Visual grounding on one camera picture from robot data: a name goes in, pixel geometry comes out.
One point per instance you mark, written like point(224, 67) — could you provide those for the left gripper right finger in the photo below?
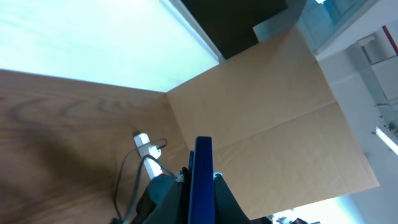
point(227, 209)

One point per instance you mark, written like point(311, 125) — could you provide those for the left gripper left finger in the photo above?
point(173, 209)

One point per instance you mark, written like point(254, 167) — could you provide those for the blue Samsung Galaxy smartphone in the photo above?
point(202, 201)

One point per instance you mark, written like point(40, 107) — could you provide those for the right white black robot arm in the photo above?
point(152, 196)

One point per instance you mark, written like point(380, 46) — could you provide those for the white USB charger plug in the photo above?
point(154, 151)

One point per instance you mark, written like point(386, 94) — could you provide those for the brown cardboard side panel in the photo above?
point(279, 137)

